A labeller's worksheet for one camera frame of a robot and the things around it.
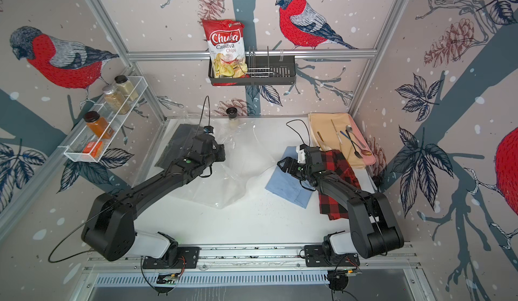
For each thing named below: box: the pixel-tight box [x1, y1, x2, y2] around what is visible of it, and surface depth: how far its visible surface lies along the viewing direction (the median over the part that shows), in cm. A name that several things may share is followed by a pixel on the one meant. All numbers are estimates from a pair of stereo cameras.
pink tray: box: [335, 112, 376, 166], surface depth 109 cm
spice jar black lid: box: [113, 74, 139, 102], surface depth 82 cm
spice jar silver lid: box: [101, 85, 131, 115], surface depth 78 cm
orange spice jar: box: [83, 110, 115, 140], surface depth 68 cm
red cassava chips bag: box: [202, 18, 250, 87], surface depth 84 cm
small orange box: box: [82, 141, 104, 158], surface depth 68 cm
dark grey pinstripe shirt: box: [154, 123, 204, 170], surface depth 106 cm
